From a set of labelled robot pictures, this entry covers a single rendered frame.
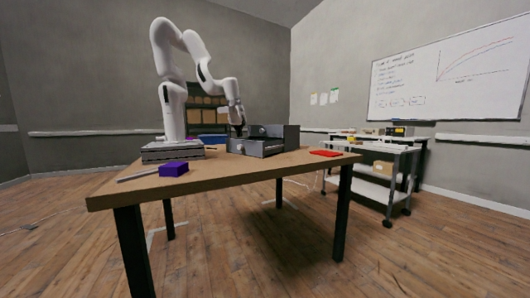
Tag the red square block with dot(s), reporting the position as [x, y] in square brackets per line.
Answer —
[326, 153]

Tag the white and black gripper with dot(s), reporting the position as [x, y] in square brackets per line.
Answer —
[236, 119]

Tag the purple block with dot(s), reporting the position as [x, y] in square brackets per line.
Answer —
[173, 169]

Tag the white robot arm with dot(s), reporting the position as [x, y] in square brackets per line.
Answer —
[163, 32]

